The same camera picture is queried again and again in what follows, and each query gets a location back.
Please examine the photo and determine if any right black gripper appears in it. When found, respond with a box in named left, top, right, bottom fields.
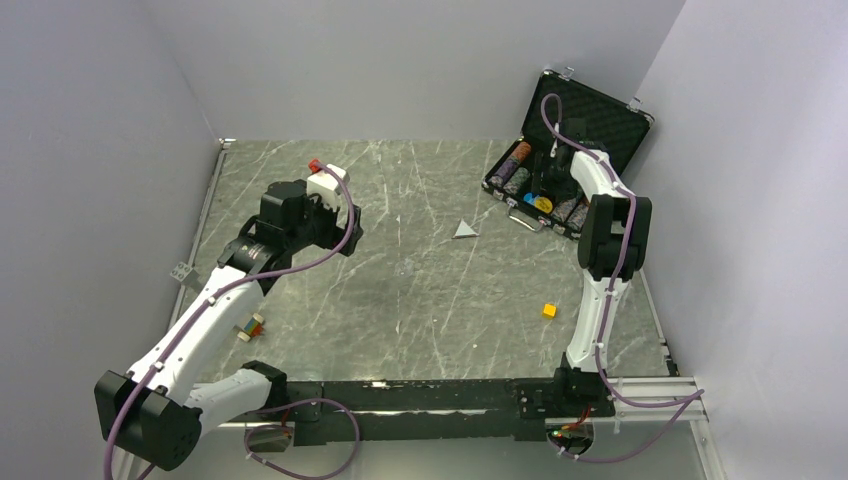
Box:
left=531, top=152, right=578, bottom=203

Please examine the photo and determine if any yellow round button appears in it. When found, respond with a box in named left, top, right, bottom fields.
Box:
left=534, top=196, right=554, bottom=214

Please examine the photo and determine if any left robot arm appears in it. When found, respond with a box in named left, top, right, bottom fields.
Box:
left=94, top=172, right=362, bottom=479

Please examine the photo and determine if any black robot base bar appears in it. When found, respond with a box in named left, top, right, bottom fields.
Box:
left=218, top=377, right=617, bottom=446

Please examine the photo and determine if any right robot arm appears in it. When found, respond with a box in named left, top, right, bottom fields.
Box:
left=544, top=120, right=652, bottom=374

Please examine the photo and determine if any black aluminium poker case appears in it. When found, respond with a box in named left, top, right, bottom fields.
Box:
left=481, top=69, right=655, bottom=239

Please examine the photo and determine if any green purple chip row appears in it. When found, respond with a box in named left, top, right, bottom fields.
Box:
left=551, top=198, right=579, bottom=223

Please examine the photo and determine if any purple orange chip row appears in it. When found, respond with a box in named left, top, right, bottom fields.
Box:
left=489, top=141, right=532, bottom=187

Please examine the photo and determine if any white triangle dealer piece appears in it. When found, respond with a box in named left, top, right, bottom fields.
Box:
left=452, top=220, right=479, bottom=239

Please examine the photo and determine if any colourful wooden toy block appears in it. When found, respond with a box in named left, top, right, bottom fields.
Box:
left=236, top=313, right=265, bottom=342

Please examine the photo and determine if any yellow cube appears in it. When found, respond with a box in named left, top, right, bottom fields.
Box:
left=542, top=304, right=557, bottom=319

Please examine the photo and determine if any grey lego brick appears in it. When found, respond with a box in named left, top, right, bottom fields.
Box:
left=170, top=262, right=199, bottom=288

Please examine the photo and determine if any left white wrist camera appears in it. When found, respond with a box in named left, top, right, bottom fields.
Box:
left=306, top=159, right=350, bottom=210

